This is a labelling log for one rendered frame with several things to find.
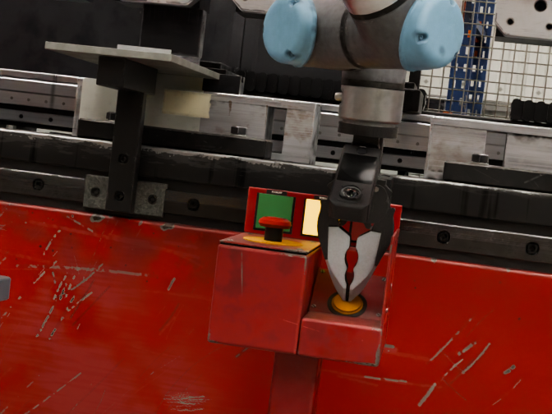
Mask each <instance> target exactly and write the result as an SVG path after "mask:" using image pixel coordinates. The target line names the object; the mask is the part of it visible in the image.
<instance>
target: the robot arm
mask: <svg viewBox="0 0 552 414"><path fill-rule="evenodd" d="M263 31H264V32H263V40H264V46H265V48H266V50H267V52H268V54H269V55H270V57H271V58H272V59H274V60H275V61H277V62H280V63H284V64H289V65H293V66H294V67H315V68H323V69H331V70H339V71H343V72H342V80H341V84H343V85H341V90H342V93H340V92H336V93H335V96H334V98H335V99H336V100H340V101H342V102H341V103H340V104H339V108H338V116H339V117H340V118H342V119H343V120H342V121H338V132H340V133H344V134H349V135H353V142H352V144H351V145H345V146H343V151H342V153H341V157H340V160H339V163H338V168H337V170H336V171H335V172H333V175H332V181H331V182H330V183H329V184H328V185H327V187H328V188H329V189H330V192H329V195H328V198H327V199H322V200H320V212H319V215H318V219H317V233H318V238H319V240H320V245H321V248H322V251H323V254H324V258H325V261H326V264H327V266H328V270H329V274H330V277H331V279H332V281H333V285H334V286H335V288H336V290H337V292H338V294H339V296H340V297H341V298H342V299H343V301H352V300H353V299H355V298H356V297H357V296H358V295H359V294H360V293H361V291H362V290H363V289H364V287H365V286H366V284H367V283H368V281H369V279H370V277H371V275H372V274H373V273H374V271H375V269H376V267H377V265H378V264H379V262H380V260H381V259H382V257H383V255H384V253H385V252H386V250H387V249H388V247H389V244H390V242H391V237H392V235H393V230H394V221H393V215H394V212H395V208H393V207H390V204H391V196H392V193H393V192H392V189H393V176H390V175H383V174H381V173H380V170H381V163H382V156H383V148H384V138H388V139H397V137H398V127H396V125H398V124H399V123H401V120H402V113H403V100H404V94H405V91H402V90H404V88H405V81H406V74H407V71H424V70H432V69H439V68H442V67H445V66H447V65H448V64H449V63H450V62H451V61H452V60H453V59H454V58H455V57H456V55H457V54H458V52H459V50H460V48H461V45H462V40H463V35H464V23H463V18H462V13H461V10H460V8H459V6H458V5H457V3H456V2H455V1H454V0H276V1H275V2H274V3H273V4H272V5H271V6H270V8H269V10H268V11H267V13H266V16H265V19H264V28H263ZM364 86H365V87H364ZM388 89H390V90H388ZM339 219H340V220H341V221H340V222H339ZM347 221H352V222H358V223H364V225H365V227H366V228H367V229H370V231H368V232H364V233H362V234H361V235H360V236H359V237H358V238H357V240H356V251H357V254H358V258H357V262H356V264H355V266H354V268H353V275H354V277H353V280H352V282H351V283H350V285H349V288H348V282H347V275H346V272H347V269H348V263H347V258H346V256H347V250H348V249H349V247H350V245H351V240H352V236H351V234H350V233H349V232H348V231H347V230H345V229H344V228H343V226H344V224H345V223H346V222H347ZM372 223H373V224H374V225H373V226H371V224H372Z"/></svg>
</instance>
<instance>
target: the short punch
mask: <svg viewBox="0 0 552 414"><path fill-rule="evenodd" d="M206 16H207V11H205V10H198V9H189V8H180V7H163V6H154V5H145V4H144V6H143V14H142V22H141V29H140V43H139V47H146V48H161V49H169V50H172V52H171V54H172V55H175V56H177V57H180V58H182V59H185V60H187V61H189V62H193V63H195V64H197V65H200V59H201V58H202V52H203V44H204V37H205V22H206Z"/></svg>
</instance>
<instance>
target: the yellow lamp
mask: <svg viewBox="0 0 552 414"><path fill-rule="evenodd" d="M319 212H320V200H309V199H306V211H305V218H304V225H303V232H302V233H303V234H309V235H316V236H318V233H317V219H318V215H319Z"/></svg>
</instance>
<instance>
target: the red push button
mask: <svg viewBox="0 0 552 414"><path fill-rule="evenodd" d="M259 224H260V226H263V227H265V232H264V240H266V241H270V242H282V239H283V230H284V229H289V228H290V227H291V226H292V225H291V222H290V221H289V220H287V219H286V218H278V217H269V216H264V217H262V218H260V220H259Z"/></svg>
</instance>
